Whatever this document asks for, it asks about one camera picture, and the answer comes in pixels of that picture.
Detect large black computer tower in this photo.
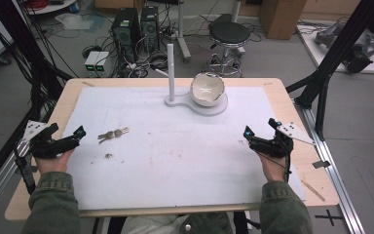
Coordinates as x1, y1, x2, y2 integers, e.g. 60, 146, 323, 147
111, 7, 142, 63

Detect black tape piece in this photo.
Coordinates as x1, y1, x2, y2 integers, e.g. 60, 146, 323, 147
312, 159, 332, 170

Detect grey metal stand leg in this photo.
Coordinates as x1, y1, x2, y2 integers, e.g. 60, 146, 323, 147
174, 0, 193, 63

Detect person's left hand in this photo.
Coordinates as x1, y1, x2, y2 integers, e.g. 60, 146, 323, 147
33, 148, 76, 176

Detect bunch of silver keys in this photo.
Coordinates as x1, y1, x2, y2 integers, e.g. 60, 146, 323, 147
96, 126, 131, 145

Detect white power supply box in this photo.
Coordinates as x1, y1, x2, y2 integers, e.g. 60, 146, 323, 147
94, 51, 111, 78
84, 51, 101, 78

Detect white stand with pole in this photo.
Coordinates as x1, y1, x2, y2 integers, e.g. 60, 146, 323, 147
164, 43, 229, 118

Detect person's green jacket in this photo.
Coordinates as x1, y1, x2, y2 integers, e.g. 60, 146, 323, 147
178, 212, 235, 234

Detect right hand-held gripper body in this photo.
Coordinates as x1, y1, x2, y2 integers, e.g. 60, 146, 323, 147
248, 121, 317, 160

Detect round white table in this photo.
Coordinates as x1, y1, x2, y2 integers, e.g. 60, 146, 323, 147
24, 0, 80, 16

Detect black round stool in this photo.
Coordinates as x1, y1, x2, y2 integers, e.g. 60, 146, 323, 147
202, 20, 252, 78

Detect white floor platform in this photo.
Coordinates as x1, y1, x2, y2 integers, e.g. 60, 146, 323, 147
296, 23, 374, 75

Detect person's light trousers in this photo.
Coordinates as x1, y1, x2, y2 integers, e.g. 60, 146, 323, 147
121, 213, 190, 234

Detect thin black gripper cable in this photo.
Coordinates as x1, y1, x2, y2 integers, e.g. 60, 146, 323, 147
260, 150, 292, 183

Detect grey machine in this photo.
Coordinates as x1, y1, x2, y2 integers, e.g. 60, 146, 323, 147
314, 21, 374, 74

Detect white cracked eggshell bowl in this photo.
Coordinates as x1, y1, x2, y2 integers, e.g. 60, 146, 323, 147
189, 72, 226, 108

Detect brown cardboard box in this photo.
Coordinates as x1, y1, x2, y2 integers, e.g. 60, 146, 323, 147
258, 0, 309, 41

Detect clear plastic sheet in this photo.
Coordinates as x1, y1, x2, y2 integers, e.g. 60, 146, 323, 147
54, 12, 107, 33

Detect tangle of floor cables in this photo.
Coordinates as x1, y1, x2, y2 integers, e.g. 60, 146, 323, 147
115, 23, 179, 79

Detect person's right hand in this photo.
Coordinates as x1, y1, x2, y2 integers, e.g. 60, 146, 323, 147
257, 151, 289, 183

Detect black metal frame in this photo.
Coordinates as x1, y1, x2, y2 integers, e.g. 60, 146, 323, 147
285, 0, 374, 141
0, 0, 74, 197

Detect white table mat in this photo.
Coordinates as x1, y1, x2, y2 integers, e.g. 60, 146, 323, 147
60, 85, 308, 212

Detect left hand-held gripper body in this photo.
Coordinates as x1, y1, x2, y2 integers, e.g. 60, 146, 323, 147
21, 120, 80, 160

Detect small black computer tower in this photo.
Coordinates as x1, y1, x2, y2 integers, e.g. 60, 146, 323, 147
139, 5, 161, 51

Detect thin wooden stick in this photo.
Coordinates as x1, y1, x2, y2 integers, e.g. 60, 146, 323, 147
301, 179, 327, 203

